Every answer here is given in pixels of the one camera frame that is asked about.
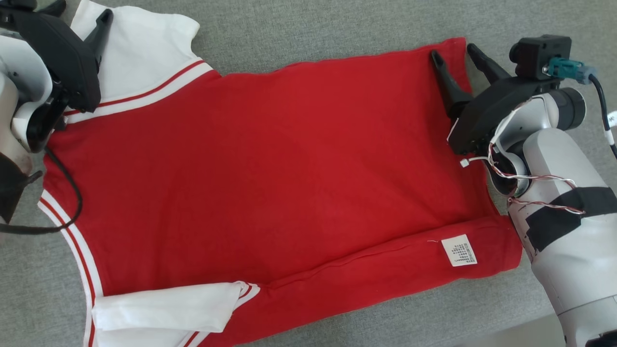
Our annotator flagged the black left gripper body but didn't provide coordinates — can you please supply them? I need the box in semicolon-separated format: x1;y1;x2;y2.
0;7;102;114

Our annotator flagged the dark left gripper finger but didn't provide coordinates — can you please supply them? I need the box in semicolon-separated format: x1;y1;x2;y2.
36;0;67;17
84;9;114;73

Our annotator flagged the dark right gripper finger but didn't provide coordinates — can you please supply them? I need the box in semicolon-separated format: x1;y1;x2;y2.
467;43;511;85
430;50;473;119

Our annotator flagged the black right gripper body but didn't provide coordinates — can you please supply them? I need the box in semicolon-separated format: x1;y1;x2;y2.
448;76;561;155

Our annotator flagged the red shirt with white sleeves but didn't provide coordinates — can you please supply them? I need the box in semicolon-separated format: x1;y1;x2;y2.
38;0;523;347

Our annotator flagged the black tape band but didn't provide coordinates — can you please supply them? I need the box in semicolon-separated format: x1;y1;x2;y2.
525;187;617;252

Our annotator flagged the teal right camera connector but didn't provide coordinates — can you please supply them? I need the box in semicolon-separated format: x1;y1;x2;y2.
546;57;598;86

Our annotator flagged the black right camera cable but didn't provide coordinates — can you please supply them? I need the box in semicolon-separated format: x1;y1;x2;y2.
587;75;617;160

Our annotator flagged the black camera cable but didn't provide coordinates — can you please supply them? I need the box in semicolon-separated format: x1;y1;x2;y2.
587;75;617;160
0;146;83;236

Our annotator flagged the white cable label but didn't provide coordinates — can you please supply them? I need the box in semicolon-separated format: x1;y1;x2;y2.
605;110;617;146

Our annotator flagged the black left camera cable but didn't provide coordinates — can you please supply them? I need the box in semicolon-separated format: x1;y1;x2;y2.
0;146;83;236

